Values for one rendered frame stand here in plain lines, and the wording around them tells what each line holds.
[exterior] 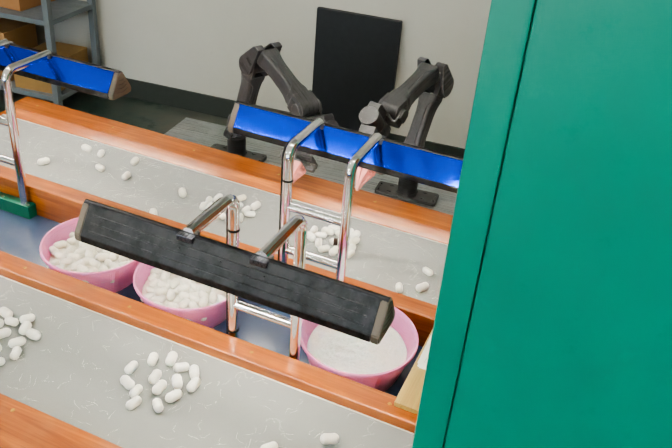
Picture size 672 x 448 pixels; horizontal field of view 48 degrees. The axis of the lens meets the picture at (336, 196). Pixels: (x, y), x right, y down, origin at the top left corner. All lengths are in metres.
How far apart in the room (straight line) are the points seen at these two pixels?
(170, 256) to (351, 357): 0.51
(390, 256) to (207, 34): 2.60
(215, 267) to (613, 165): 0.90
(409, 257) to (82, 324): 0.83
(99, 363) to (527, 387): 1.14
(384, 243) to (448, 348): 1.37
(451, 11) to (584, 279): 3.28
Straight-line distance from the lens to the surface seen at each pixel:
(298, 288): 1.29
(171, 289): 1.85
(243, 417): 1.55
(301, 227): 1.43
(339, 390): 1.57
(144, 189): 2.27
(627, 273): 0.62
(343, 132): 1.79
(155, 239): 1.41
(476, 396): 0.72
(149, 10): 4.51
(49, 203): 2.26
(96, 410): 1.59
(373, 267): 1.96
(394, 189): 2.44
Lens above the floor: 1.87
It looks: 30 degrees down
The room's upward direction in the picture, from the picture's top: 5 degrees clockwise
